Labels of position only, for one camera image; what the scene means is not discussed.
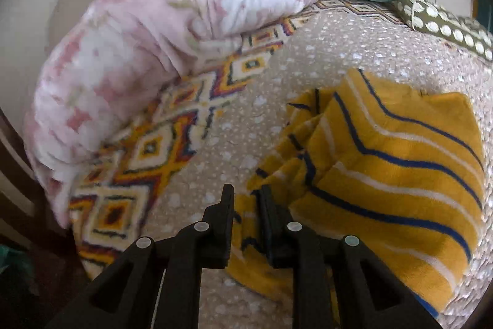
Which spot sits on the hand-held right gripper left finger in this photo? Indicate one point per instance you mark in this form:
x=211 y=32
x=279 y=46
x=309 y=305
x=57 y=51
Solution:
x=223 y=221

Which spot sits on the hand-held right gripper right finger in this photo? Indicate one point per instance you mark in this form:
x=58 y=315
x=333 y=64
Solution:
x=275 y=228

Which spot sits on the yellow striped shirt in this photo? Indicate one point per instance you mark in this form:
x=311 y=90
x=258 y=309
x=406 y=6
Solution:
x=385 y=167

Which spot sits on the geometric patterned fleece blanket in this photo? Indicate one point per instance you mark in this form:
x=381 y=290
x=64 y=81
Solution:
x=154 y=148

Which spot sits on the beige spotted bedsheet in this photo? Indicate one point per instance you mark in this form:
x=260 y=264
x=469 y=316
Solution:
x=308 y=55

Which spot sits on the pink floral fleece blanket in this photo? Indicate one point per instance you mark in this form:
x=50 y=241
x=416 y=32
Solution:
x=134 y=43

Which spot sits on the green cloth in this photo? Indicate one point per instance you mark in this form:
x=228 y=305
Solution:
x=15 y=259

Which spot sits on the olive white-dotted pillow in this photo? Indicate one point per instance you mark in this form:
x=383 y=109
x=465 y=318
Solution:
x=443 y=24

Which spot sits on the dark wooden bed frame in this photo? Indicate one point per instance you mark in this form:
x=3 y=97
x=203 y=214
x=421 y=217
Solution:
x=19 y=167

